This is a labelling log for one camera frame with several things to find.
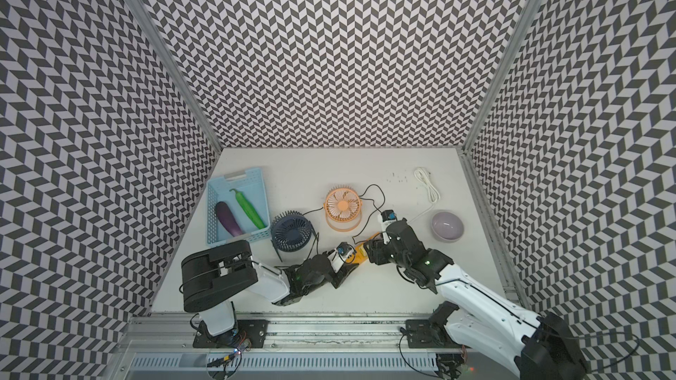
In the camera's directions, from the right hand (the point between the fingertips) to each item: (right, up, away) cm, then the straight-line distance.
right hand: (373, 249), depth 81 cm
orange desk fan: (-10, +13, +10) cm, 19 cm away
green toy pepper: (-46, +10, +18) cm, 50 cm away
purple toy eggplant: (-52, +7, +14) cm, 55 cm away
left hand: (-7, -6, +6) cm, 11 cm away
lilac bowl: (+29, +4, +15) cm, 33 cm away
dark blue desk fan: (-26, +5, +1) cm, 26 cm away
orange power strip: (-4, -3, +5) cm, 7 cm away
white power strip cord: (+25, +15, +20) cm, 36 cm away
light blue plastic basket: (-51, +10, +20) cm, 56 cm away
